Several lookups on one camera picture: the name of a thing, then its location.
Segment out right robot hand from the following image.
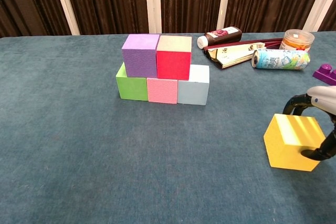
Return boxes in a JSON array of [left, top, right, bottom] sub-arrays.
[[282, 85, 336, 162]]

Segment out yellow foam cube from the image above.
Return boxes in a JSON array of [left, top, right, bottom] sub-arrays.
[[263, 113, 327, 172]]

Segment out light blue foam cube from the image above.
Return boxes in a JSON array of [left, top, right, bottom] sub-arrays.
[[177, 64, 211, 106]]

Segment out red foam cube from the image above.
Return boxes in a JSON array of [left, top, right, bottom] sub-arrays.
[[156, 35, 193, 81]]

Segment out purple foam cube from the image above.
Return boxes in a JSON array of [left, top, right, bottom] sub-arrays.
[[121, 34, 161, 78]]

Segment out green foam cube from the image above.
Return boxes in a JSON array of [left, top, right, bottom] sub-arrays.
[[115, 62, 149, 101]]

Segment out purple toy brick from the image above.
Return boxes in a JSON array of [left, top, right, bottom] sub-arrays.
[[312, 63, 336, 88]]

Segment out printed light blue drink can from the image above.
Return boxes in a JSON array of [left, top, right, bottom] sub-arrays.
[[251, 48, 311, 72]]

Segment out clear jar orange contents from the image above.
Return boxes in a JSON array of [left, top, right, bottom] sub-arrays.
[[279, 29, 316, 53]]

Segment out dark red folding fan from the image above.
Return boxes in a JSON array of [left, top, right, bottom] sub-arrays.
[[203, 38, 286, 70]]

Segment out dark juice bottle white cap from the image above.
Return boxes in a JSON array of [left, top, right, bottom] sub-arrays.
[[197, 26, 243, 50]]

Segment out pink foam cube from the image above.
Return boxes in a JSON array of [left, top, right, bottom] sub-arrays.
[[146, 78, 179, 104]]

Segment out teal table cloth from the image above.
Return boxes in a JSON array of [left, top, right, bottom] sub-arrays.
[[0, 31, 336, 224]]

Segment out white frame post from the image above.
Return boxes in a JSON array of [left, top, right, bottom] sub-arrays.
[[216, 0, 234, 32], [144, 0, 162, 34], [303, 0, 336, 32], [50, 0, 81, 36]]

